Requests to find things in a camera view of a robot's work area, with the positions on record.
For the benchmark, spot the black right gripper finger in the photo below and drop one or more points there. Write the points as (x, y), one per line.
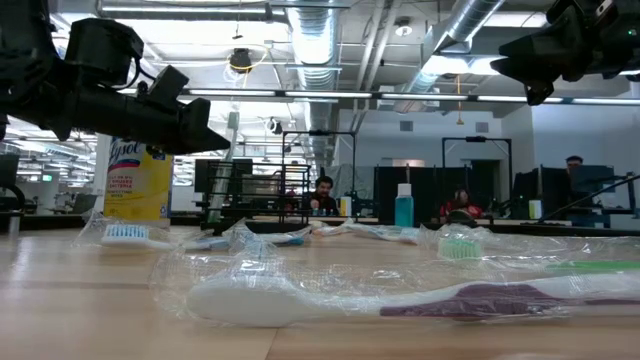
(535, 69)
(540, 42)

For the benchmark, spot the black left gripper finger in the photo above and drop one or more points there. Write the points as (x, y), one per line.
(212, 145)

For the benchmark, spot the blue white toothbrush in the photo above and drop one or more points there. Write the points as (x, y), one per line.
(380, 231)
(125, 234)

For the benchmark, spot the green white toothbrush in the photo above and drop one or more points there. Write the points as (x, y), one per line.
(457, 248)

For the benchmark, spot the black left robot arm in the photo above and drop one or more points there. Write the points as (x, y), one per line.
(25, 75)

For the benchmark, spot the yellow Lysol wipes canister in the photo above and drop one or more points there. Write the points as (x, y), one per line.
(137, 190)

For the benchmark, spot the grey laptop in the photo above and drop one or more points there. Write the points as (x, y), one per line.
(84, 204)

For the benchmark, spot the person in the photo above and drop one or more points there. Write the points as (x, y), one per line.
(460, 205)
(575, 162)
(322, 195)

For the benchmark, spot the long ceiling light strip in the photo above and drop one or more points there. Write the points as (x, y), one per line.
(325, 94)

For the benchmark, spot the dark computer monitor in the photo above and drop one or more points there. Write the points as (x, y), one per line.
(592, 179)

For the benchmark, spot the round ceiling lamp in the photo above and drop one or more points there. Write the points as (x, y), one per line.
(402, 29)

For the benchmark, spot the small white yellow canister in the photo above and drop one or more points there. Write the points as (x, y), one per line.
(535, 209)
(345, 206)

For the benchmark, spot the purple white wrapped toothbrush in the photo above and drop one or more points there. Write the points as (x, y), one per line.
(250, 300)

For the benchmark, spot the black partition panel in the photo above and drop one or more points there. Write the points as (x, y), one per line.
(385, 195)

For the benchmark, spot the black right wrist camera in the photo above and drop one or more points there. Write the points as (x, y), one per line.
(575, 10)

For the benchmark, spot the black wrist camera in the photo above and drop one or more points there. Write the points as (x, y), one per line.
(575, 10)
(167, 85)

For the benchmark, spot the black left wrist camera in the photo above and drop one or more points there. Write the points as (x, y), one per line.
(167, 85)

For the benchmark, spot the silver ventilation duct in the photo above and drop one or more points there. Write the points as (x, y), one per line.
(465, 20)
(315, 50)

